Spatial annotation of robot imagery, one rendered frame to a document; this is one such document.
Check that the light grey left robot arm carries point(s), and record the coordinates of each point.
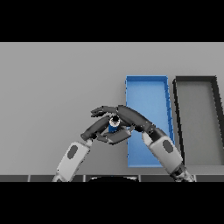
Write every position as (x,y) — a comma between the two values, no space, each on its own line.
(71,159)

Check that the blue bin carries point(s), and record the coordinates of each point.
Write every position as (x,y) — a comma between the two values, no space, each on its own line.
(147,116)

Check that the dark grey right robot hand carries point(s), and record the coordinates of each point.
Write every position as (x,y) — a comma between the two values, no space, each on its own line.
(132,118)

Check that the dark grey bin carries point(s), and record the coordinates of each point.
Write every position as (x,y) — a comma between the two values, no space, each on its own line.
(199,119)

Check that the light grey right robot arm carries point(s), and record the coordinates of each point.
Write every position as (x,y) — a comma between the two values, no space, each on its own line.
(166,153)

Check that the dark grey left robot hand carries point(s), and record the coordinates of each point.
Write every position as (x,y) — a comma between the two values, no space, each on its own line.
(94,129)

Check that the blue pipe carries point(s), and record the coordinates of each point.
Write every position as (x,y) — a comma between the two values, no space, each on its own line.
(114,124)

